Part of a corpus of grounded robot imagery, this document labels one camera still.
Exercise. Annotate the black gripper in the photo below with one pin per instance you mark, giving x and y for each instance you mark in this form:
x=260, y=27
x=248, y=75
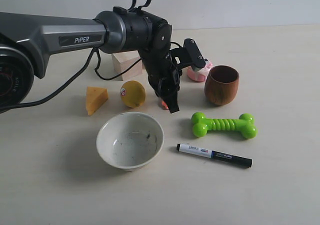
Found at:
x=163, y=76

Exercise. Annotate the orange squishy toy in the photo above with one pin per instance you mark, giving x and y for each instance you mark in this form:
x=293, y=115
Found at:
x=163, y=105

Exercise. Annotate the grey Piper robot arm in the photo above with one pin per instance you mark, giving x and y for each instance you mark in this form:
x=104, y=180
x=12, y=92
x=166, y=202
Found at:
x=27, y=42

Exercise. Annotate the pink toy cupcake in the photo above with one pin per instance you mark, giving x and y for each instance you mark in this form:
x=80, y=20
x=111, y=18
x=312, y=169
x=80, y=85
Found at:
x=200, y=75

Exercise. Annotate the yellow lemon with sticker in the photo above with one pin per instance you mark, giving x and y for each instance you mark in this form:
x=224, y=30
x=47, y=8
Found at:
x=133, y=94

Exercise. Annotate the brown wooden cup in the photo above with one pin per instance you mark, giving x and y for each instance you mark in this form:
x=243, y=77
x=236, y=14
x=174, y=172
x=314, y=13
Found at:
x=221, y=85

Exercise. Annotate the black white marker pen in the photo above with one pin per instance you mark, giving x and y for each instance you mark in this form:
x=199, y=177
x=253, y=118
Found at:
x=215, y=155

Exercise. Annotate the white ceramic bowl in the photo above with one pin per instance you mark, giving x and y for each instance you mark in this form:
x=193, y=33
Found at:
x=129, y=141

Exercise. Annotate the light wooden cube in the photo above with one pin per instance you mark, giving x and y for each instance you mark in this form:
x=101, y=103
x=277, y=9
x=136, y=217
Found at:
x=123, y=60

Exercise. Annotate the yellow cheese wedge toy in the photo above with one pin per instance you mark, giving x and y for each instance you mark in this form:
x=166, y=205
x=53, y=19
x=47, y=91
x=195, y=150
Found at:
x=95, y=98

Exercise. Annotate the green bone dog toy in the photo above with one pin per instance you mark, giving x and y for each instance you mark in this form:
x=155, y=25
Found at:
x=245, y=124

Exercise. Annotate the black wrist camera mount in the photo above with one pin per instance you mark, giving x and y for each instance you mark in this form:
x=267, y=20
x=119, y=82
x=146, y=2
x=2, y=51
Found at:
x=188, y=55

